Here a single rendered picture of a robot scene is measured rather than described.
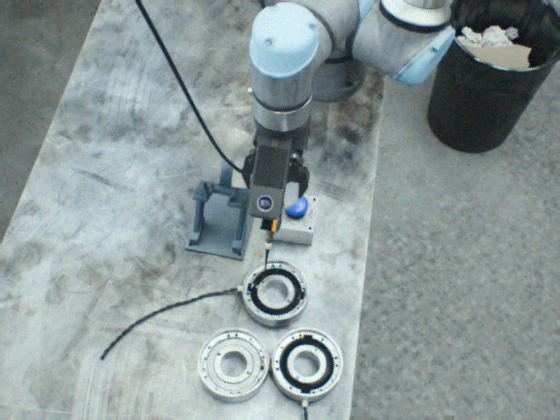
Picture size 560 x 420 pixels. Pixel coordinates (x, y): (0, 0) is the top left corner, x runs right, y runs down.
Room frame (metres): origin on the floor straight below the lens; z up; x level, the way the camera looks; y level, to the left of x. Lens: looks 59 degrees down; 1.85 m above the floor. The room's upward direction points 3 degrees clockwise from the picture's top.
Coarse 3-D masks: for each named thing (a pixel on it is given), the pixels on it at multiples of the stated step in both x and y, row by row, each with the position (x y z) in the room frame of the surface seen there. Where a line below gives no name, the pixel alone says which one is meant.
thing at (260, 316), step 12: (264, 264) 0.51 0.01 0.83; (276, 264) 0.51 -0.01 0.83; (288, 264) 0.51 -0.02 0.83; (252, 276) 0.49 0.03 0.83; (276, 276) 0.49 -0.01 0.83; (300, 276) 0.50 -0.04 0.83; (264, 288) 0.47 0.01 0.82; (288, 288) 0.47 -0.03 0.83; (264, 300) 0.45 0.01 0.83; (288, 300) 0.45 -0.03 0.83; (300, 300) 0.45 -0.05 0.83; (252, 312) 0.43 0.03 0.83; (288, 312) 0.43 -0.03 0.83; (300, 312) 0.43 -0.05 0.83; (276, 324) 0.42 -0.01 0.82
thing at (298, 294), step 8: (272, 272) 0.50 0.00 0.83; (280, 272) 0.50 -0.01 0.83; (288, 272) 0.50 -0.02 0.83; (256, 280) 0.48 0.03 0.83; (296, 280) 0.49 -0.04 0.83; (248, 288) 0.47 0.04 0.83; (256, 288) 0.47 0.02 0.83; (296, 288) 0.47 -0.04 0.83; (304, 288) 0.48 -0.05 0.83; (256, 296) 0.46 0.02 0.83; (296, 296) 0.46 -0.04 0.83; (304, 296) 0.46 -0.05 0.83; (256, 304) 0.44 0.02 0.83; (288, 304) 0.45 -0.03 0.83; (296, 304) 0.45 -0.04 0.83; (264, 312) 0.43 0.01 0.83; (272, 312) 0.43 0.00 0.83; (280, 312) 0.43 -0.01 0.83
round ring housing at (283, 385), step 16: (288, 336) 0.39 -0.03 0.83; (320, 336) 0.40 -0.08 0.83; (304, 352) 0.37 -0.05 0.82; (320, 352) 0.37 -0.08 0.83; (336, 352) 0.37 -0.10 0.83; (272, 368) 0.34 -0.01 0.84; (288, 368) 0.34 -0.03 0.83; (320, 368) 0.35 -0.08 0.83; (336, 368) 0.35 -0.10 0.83; (288, 384) 0.32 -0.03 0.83; (336, 384) 0.33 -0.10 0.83
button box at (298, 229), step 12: (312, 204) 0.62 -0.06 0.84; (288, 216) 0.59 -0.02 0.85; (300, 216) 0.59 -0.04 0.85; (312, 216) 0.60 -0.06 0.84; (288, 228) 0.57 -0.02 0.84; (300, 228) 0.57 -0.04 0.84; (312, 228) 0.58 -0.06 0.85; (276, 240) 0.57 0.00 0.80; (288, 240) 0.57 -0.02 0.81; (300, 240) 0.57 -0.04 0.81; (312, 240) 0.57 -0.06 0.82
